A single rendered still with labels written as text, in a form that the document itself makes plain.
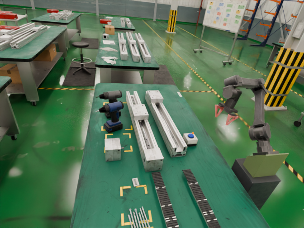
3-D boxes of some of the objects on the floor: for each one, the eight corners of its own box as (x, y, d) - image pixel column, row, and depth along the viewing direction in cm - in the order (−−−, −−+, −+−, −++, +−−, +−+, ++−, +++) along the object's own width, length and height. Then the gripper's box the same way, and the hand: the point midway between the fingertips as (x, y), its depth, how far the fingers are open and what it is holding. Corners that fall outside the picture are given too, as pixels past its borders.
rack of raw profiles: (232, 38, 1091) (246, -7, 974) (246, 40, 1110) (261, -4, 993) (272, 54, 820) (298, -5, 703) (289, 55, 838) (317, -2, 721)
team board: (192, 52, 699) (205, -10, 595) (201, 52, 722) (216, -8, 618) (222, 66, 592) (245, -8, 489) (233, 64, 616) (257, -6, 512)
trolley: (26, 59, 461) (14, 12, 408) (-1, 59, 446) (-17, 10, 393) (35, 48, 544) (27, 8, 490) (13, 47, 529) (2, 6, 475)
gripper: (246, 104, 104) (233, 127, 110) (229, 93, 115) (217, 116, 121) (238, 102, 101) (224, 126, 107) (220, 92, 112) (209, 114, 118)
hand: (221, 120), depth 114 cm, fingers open, 9 cm apart
